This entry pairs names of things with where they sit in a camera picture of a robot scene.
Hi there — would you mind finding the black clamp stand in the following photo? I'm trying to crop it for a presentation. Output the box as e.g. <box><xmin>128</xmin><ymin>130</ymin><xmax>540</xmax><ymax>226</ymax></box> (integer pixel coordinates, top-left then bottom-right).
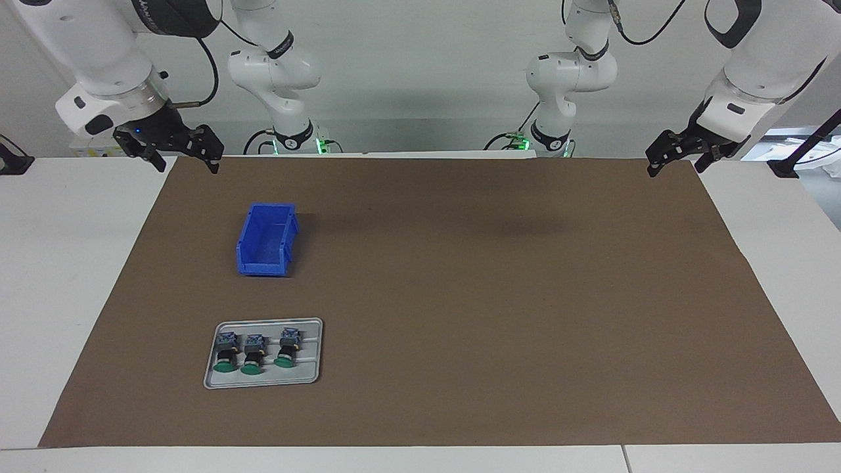
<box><xmin>767</xmin><ymin>108</ymin><xmax>841</xmax><ymax>179</ymax></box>
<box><xmin>0</xmin><ymin>135</ymin><xmax>35</xmax><ymax>175</ymax></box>

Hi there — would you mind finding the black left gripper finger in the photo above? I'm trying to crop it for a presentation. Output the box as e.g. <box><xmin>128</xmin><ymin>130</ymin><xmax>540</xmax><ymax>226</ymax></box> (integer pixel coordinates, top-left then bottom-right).
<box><xmin>695</xmin><ymin>143</ymin><xmax>733</xmax><ymax>173</ymax></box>
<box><xmin>646</xmin><ymin>129</ymin><xmax>691</xmax><ymax>178</ymax></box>

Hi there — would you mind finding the black base cable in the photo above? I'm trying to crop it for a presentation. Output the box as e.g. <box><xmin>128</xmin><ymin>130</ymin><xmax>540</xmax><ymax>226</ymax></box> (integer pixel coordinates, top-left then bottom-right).
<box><xmin>484</xmin><ymin>102</ymin><xmax>543</xmax><ymax>150</ymax></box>
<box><xmin>243</xmin><ymin>129</ymin><xmax>277</xmax><ymax>156</ymax></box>

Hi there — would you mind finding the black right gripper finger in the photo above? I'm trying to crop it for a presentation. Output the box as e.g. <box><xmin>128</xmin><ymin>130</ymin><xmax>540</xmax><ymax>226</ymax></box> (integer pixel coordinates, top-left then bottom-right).
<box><xmin>113</xmin><ymin>130</ymin><xmax>168</xmax><ymax>173</ymax></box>
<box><xmin>172</xmin><ymin>124</ymin><xmax>225</xmax><ymax>175</ymax></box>

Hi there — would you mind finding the brown paper mat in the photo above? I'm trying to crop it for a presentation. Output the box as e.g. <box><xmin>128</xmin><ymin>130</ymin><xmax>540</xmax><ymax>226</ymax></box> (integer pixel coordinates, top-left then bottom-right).
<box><xmin>38</xmin><ymin>156</ymin><xmax>841</xmax><ymax>449</ymax></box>

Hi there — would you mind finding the green push button switch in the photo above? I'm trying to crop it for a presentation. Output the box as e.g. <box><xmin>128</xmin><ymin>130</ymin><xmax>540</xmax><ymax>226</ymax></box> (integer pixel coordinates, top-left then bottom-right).
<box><xmin>240</xmin><ymin>334</ymin><xmax>266</xmax><ymax>376</ymax></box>
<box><xmin>212</xmin><ymin>332</ymin><xmax>240</xmax><ymax>374</ymax></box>
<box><xmin>274</xmin><ymin>327</ymin><xmax>303</xmax><ymax>369</ymax></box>

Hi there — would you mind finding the blue plastic bin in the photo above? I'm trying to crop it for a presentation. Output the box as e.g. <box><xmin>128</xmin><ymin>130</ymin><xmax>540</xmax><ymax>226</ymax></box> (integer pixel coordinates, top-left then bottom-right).
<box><xmin>235</xmin><ymin>202</ymin><xmax>300</xmax><ymax>277</ymax></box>

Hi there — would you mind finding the silver metal tray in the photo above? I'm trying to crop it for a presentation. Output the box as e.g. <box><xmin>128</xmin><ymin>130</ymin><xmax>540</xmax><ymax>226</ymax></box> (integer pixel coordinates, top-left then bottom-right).
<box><xmin>203</xmin><ymin>318</ymin><xmax>324</xmax><ymax>390</ymax></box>

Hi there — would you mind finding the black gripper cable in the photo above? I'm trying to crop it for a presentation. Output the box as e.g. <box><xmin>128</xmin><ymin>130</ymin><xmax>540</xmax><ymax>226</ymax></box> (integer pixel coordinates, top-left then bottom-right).
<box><xmin>608</xmin><ymin>0</ymin><xmax>687</xmax><ymax>47</ymax></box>
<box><xmin>168</xmin><ymin>18</ymin><xmax>263</xmax><ymax>108</ymax></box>

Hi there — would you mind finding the white box yellow label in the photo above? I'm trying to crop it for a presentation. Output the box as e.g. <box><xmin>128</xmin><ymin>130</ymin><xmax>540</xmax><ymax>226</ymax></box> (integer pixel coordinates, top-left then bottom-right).
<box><xmin>70</xmin><ymin>137</ymin><xmax>125</xmax><ymax>158</ymax></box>

